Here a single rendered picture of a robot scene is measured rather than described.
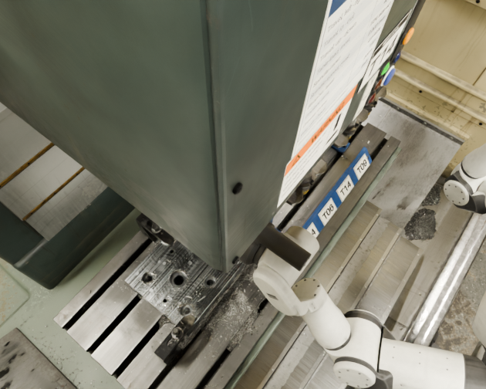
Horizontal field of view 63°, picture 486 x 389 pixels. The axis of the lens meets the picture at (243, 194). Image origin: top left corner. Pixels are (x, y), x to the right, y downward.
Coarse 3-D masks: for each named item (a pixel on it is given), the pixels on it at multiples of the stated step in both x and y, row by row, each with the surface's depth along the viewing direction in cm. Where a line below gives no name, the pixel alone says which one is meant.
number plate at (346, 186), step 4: (348, 176) 132; (344, 180) 131; (348, 180) 132; (340, 184) 131; (344, 184) 131; (348, 184) 133; (352, 184) 134; (340, 188) 130; (344, 188) 132; (348, 188) 133; (352, 188) 134; (340, 192) 131; (344, 192) 132; (348, 192) 133; (340, 196) 131; (344, 196) 132
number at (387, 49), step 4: (396, 36) 52; (392, 40) 52; (396, 40) 54; (388, 44) 51; (392, 44) 53; (384, 48) 50; (388, 48) 52; (392, 48) 55; (384, 52) 52; (388, 52) 54; (380, 56) 51; (384, 56) 54; (380, 60) 53; (376, 64) 52; (380, 64) 54; (376, 68) 54
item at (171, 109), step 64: (0, 0) 31; (64, 0) 24; (128, 0) 20; (192, 0) 17; (256, 0) 19; (320, 0) 25; (0, 64) 45; (64, 64) 32; (128, 64) 25; (192, 64) 20; (256, 64) 23; (64, 128) 47; (128, 128) 33; (192, 128) 25; (256, 128) 29; (128, 192) 50; (192, 192) 34; (256, 192) 40
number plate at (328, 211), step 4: (328, 204) 127; (332, 204) 129; (324, 208) 127; (328, 208) 128; (332, 208) 129; (336, 208) 130; (320, 212) 126; (324, 212) 127; (328, 212) 128; (332, 212) 129; (320, 216) 126; (324, 216) 127; (328, 216) 128; (324, 220) 127; (328, 220) 128; (324, 224) 127
